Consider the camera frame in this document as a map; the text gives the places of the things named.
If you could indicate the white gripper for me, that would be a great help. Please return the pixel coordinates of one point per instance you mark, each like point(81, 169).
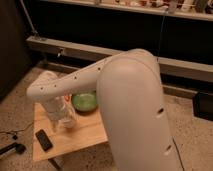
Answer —
point(58, 115)

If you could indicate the black object on floor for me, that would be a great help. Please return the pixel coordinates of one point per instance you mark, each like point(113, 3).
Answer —
point(18, 147)

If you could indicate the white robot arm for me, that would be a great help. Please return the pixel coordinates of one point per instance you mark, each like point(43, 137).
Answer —
point(131, 102)

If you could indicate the long grey baseboard beam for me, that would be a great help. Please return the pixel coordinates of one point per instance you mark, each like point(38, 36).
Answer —
point(179, 68)

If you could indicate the green bowl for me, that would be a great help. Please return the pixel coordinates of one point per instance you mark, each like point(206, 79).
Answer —
point(84, 102)

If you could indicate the upper shelf with items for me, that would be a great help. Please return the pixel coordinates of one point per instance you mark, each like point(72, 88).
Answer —
point(135, 6)

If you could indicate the metal lamp pole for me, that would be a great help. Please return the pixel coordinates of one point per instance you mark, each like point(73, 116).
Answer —
point(34, 31)

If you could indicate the black box right edge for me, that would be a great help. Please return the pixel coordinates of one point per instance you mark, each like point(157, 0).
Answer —
point(203, 106)

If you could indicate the wooden side table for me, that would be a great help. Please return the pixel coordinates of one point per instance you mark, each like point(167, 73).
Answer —
point(87, 132)

